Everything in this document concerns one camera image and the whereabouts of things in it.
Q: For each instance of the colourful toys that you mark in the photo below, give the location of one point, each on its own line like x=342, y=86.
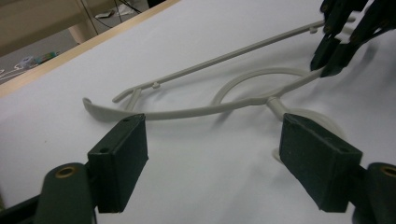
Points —
x=40, y=59

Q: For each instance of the beige wooden shelf unit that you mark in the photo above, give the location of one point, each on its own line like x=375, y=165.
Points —
x=31, y=25

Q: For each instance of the grey plastic clothes hanger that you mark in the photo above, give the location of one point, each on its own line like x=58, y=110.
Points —
x=186, y=113

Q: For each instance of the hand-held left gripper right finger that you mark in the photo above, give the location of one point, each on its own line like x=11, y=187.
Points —
x=317, y=165

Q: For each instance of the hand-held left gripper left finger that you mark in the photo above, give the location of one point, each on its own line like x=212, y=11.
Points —
x=120, y=161

